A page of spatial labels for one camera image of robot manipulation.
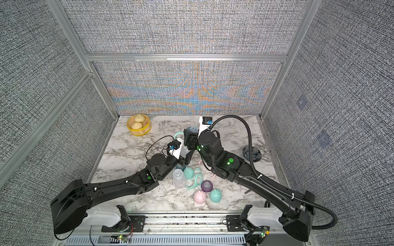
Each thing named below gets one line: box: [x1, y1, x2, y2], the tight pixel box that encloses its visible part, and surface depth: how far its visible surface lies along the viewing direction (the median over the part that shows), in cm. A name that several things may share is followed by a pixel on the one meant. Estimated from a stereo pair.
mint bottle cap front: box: [209, 188, 223, 203], surface depth 81 cm
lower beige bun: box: [131, 121, 143, 130], surface depth 108 cm
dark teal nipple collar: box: [186, 126, 199, 133], surface depth 66 cm
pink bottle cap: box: [193, 190, 207, 205], surface depth 81 cm
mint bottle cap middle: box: [183, 167, 195, 180], surface depth 87 cm
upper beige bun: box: [133, 113, 146, 122], surface depth 112 cm
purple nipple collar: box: [201, 179, 214, 193], surface depth 86 cm
